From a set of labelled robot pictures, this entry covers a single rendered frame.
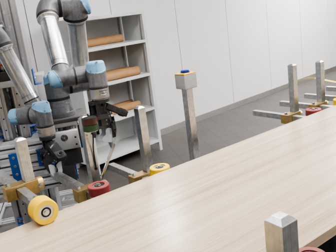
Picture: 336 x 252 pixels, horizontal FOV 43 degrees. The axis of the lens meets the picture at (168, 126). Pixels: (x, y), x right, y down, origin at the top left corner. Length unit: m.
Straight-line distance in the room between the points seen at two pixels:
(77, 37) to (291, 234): 1.63
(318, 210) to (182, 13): 4.65
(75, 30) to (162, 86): 3.42
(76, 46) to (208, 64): 4.04
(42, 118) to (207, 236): 1.01
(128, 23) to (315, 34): 4.46
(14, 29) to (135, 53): 2.62
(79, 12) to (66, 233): 1.09
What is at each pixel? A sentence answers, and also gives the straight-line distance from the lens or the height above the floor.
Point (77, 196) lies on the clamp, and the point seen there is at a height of 0.85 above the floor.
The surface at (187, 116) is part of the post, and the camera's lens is 1.92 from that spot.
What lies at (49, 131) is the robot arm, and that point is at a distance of 1.92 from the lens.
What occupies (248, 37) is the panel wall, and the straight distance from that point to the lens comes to 6.74.
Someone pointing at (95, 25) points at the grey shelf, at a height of 1.46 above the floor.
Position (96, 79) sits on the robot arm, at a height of 1.26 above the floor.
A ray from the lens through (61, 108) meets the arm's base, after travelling 2.22.
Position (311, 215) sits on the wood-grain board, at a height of 0.90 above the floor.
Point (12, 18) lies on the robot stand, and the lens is 2.41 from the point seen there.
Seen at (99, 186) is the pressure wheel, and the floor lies 0.90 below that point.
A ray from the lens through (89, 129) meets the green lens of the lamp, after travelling 1.58.
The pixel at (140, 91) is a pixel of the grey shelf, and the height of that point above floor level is 0.67.
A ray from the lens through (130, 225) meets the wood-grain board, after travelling 1.27.
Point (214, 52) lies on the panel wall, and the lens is 6.13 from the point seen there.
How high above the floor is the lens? 1.47
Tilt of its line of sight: 14 degrees down
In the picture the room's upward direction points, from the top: 7 degrees counter-clockwise
